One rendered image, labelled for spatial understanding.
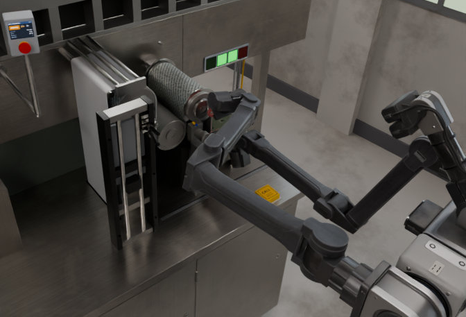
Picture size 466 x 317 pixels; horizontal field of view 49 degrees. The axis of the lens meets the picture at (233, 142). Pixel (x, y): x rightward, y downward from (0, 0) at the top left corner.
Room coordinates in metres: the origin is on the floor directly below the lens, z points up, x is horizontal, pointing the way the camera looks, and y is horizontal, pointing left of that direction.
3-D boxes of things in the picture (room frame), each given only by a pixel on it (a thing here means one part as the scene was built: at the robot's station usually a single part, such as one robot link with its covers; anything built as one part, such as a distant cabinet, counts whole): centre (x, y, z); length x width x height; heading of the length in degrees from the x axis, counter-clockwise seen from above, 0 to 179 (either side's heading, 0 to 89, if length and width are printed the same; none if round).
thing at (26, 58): (1.18, 0.56, 1.51); 0.02 x 0.02 x 0.20
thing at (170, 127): (1.54, 0.30, 1.17); 0.26 x 0.12 x 0.12; 42
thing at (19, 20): (1.18, 0.56, 1.66); 0.07 x 0.07 x 0.10; 27
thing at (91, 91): (1.42, 0.48, 1.17); 0.34 x 0.05 x 0.54; 42
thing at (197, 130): (1.47, 0.13, 1.05); 0.06 x 0.05 x 0.31; 42
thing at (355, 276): (0.65, -0.26, 1.45); 0.09 x 0.08 x 0.12; 140
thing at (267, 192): (1.46, -0.15, 0.91); 0.07 x 0.07 x 0.02; 42
